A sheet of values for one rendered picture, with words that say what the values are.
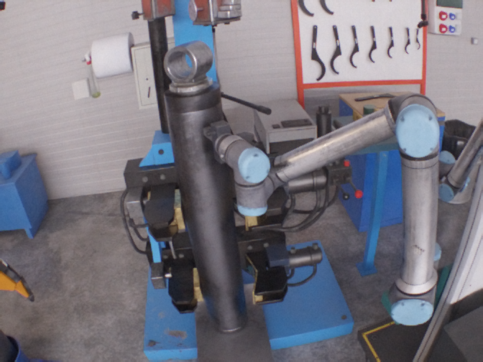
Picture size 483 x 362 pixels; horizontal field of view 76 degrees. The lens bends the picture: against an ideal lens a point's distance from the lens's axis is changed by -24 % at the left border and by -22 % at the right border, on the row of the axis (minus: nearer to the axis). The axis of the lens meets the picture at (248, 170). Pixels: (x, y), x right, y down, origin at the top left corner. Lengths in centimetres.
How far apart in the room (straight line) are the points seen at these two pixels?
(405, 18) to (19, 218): 425
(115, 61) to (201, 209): 111
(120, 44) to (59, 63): 151
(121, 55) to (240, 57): 151
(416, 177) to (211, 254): 103
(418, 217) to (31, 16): 351
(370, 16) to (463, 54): 134
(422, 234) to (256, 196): 52
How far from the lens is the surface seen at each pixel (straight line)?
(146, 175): 179
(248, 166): 109
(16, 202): 357
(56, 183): 418
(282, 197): 159
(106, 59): 228
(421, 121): 90
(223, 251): 169
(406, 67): 400
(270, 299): 188
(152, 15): 151
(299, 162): 120
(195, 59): 135
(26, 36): 381
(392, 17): 384
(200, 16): 123
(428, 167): 97
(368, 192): 286
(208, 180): 149
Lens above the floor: 185
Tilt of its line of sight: 28 degrees down
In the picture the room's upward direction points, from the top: 5 degrees counter-clockwise
